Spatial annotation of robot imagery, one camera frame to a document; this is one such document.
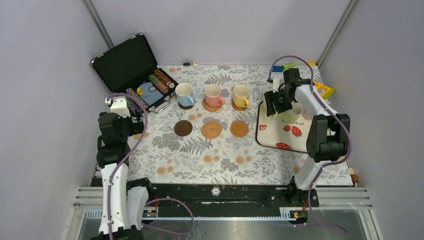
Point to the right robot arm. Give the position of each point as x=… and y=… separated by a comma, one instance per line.
x=329, y=134

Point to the yellow toy triangle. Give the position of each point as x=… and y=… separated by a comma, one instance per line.
x=323, y=90

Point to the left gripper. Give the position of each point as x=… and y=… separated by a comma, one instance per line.
x=123, y=115

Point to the yellow handled mug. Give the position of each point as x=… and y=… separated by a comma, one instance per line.
x=241, y=95

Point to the green toy block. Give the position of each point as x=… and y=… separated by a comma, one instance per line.
x=289, y=66

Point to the blue toy brick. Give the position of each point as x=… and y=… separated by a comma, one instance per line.
x=278, y=69

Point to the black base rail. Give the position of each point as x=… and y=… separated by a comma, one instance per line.
x=209, y=201

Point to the blue handled white mug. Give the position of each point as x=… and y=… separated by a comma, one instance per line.
x=184, y=93

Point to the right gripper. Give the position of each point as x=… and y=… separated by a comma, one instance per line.
x=270, y=97

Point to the black poker chip case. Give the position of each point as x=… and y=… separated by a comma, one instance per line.
x=131, y=68

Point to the pink handled mug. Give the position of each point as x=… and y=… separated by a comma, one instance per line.
x=213, y=96

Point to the brown object table corner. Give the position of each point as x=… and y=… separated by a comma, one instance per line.
x=354, y=177

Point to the strawberry print tray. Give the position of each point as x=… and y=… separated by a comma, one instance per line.
x=274, y=133

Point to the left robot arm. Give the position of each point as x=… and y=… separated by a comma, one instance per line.
x=112, y=159

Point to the dark wooden coaster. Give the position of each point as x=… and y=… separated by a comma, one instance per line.
x=185, y=107
x=183, y=128

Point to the woven rattan coaster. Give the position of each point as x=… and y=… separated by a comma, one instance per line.
x=210, y=108
x=211, y=130

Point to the light green ceramic mug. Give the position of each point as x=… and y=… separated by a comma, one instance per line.
x=292, y=115

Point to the light wooden coaster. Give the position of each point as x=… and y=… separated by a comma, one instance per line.
x=240, y=109
x=239, y=129

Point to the pink ceramic mug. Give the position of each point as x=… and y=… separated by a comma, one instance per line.
x=306, y=115

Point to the floral tablecloth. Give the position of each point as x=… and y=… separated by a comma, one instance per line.
x=164, y=157

